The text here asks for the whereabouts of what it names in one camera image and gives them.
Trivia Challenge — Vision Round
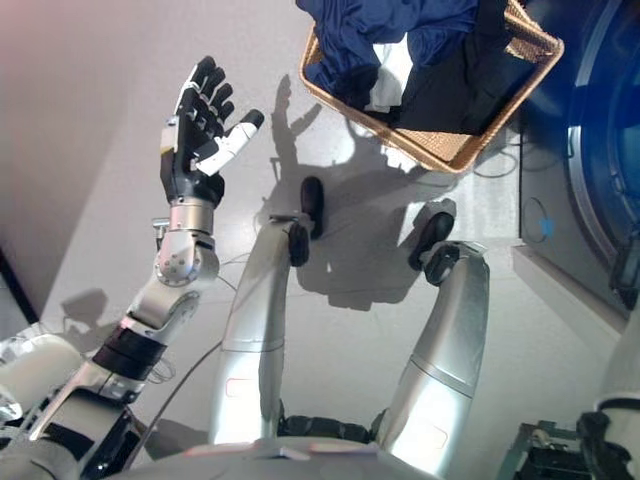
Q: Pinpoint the silver right robot leg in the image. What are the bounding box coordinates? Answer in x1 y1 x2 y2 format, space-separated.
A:
373 239 492 452

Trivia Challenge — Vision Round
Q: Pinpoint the navy blue garment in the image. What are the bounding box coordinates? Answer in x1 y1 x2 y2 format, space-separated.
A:
295 0 482 110

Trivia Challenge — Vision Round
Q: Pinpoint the grey robot torso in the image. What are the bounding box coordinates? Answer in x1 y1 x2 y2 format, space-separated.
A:
113 413 506 480

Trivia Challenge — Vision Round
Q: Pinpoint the black right robot foot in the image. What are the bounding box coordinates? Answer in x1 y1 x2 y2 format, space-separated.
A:
407 211 462 287

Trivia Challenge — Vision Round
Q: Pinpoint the thin grey cable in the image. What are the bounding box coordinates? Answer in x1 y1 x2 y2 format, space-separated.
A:
143 248 254 437

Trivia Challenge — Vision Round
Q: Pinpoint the black robot foot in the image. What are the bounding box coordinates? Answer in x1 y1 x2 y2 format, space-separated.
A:
288 175 326 268
407 211 462 287

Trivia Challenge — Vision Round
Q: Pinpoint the white garment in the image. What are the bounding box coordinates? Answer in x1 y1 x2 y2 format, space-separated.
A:
363 43 417 115

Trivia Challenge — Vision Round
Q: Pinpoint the black left robot foot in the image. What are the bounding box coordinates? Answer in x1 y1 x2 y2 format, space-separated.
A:
288 175 326 268

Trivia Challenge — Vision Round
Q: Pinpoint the dark grey washing machine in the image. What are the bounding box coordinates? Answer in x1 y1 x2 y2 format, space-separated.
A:
516 0 640 327

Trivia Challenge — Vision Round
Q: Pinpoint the silver left robot leg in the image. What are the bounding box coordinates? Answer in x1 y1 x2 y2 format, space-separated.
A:
206 213 312 447

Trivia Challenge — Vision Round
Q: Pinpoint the woven tan laundry basket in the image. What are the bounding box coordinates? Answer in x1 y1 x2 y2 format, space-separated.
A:
298 0 567 176

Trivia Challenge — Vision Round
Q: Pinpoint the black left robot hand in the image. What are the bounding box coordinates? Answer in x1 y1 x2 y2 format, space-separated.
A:
159 55 266 207

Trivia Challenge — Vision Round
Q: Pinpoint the black garment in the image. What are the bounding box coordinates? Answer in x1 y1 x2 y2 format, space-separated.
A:
343 0 540 137

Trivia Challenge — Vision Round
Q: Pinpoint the silver robot leg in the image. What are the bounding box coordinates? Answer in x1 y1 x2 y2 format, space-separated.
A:
373 239 492 452
206 213 312 447

